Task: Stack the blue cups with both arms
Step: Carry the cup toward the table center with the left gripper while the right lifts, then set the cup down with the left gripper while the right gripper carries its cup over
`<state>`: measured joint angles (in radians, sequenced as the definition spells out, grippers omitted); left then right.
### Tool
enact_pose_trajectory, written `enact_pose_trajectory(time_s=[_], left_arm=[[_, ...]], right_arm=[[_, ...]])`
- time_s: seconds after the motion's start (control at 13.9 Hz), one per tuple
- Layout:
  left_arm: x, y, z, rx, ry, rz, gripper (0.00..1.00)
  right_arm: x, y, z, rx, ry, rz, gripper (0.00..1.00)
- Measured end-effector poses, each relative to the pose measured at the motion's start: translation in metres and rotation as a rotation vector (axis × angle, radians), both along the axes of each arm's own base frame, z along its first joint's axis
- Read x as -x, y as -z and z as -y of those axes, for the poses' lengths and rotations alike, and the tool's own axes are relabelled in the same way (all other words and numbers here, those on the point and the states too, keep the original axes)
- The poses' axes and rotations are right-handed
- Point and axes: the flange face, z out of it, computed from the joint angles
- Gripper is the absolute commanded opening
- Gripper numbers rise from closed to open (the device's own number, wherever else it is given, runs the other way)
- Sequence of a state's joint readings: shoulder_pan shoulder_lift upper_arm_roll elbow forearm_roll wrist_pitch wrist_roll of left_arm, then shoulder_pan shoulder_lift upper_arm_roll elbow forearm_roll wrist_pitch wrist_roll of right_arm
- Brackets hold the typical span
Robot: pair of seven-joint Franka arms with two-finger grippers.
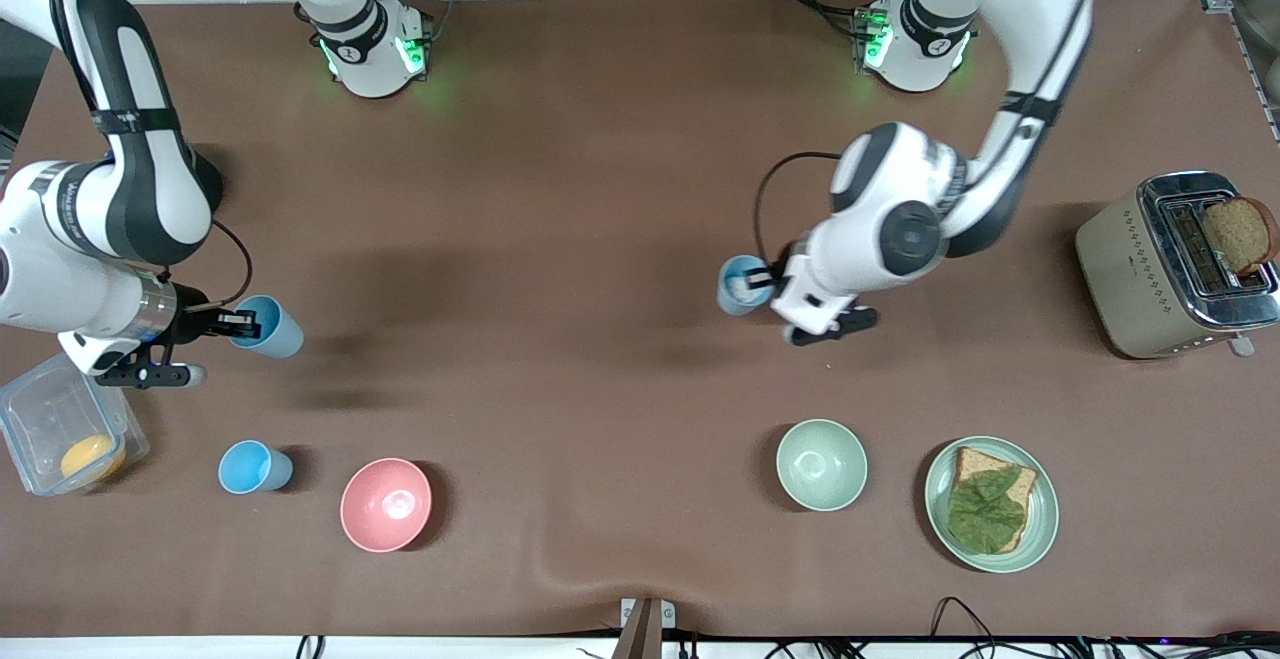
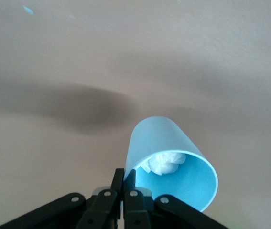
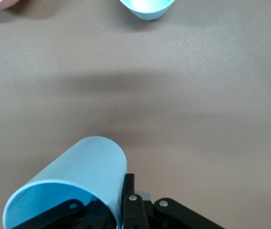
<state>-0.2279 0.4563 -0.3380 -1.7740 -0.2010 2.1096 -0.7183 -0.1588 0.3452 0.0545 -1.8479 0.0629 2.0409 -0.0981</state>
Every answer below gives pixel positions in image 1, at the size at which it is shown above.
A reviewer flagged blue plastic cup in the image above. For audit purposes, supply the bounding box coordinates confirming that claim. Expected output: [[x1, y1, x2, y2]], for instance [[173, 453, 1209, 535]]
[[716, 255, 777, 317], [230, 295, 305, 360], [218, 440, 294, 495]]

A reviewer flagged orange round food item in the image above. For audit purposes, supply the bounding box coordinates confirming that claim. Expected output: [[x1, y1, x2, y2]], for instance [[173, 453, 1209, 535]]
[[60, 435, 128, 485]]

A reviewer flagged clear plastic lidded container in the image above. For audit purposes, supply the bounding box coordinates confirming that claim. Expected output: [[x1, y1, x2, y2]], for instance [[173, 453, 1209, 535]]
[[0, 351, 151, 497]]

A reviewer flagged pale green bowl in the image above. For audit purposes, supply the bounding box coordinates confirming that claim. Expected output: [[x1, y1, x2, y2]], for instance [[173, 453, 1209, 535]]
[[776, 419, 869, 513]]

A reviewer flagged pink bowl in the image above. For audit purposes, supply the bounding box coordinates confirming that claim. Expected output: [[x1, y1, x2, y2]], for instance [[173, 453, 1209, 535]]
[[340, 457, 433, 553]]

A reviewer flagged brown table cover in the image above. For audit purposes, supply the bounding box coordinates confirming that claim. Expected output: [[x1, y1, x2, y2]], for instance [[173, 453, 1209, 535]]
[[0, 0, 1280, 640]]

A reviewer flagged brown bread slice with lettuce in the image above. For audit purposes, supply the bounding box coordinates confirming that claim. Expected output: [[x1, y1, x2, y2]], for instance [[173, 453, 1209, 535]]
[[948, 446, 1039, 553]]

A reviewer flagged green lettuce leaf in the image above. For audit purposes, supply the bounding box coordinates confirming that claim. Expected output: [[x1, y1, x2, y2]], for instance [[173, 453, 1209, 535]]
[[947, 467, 1028, 552]]

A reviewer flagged beige chrome toaster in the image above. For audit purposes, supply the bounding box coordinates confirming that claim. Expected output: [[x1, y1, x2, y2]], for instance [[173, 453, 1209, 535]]
[[1075, 171, 1280, 360]]

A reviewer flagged pale green plate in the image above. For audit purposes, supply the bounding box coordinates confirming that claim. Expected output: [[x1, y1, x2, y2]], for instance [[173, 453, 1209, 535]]
[[924, 436, 1060, 574]]

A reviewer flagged dark bread slice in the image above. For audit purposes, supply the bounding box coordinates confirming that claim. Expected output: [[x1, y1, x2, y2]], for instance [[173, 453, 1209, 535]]
[[1203, 196, 1280, 277]]

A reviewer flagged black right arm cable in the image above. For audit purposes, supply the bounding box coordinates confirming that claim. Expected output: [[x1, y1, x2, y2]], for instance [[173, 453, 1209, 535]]
[[205, 221, 254, 310]]

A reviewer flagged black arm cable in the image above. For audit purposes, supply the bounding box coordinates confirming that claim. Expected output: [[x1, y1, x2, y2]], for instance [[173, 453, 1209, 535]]
[[752, 151, 843, 265], [205, 221, 254, 310]]

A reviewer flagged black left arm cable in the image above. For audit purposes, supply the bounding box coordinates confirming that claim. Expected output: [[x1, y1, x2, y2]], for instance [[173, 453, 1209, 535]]
[[752, 151, 843, 265]]

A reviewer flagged black saucepan with blue handle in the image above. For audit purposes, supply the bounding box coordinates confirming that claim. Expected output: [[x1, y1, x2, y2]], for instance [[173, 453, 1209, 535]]
[[192, 144, 225, 232]]

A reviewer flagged metal clamp bracket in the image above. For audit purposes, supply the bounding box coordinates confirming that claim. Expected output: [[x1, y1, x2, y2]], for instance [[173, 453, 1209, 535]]
[[612, 597, 677, 659]]

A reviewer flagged black looped floor cable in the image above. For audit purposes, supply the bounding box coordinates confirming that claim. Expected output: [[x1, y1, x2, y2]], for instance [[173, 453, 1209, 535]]
[[930, 596, 1001, 659]]

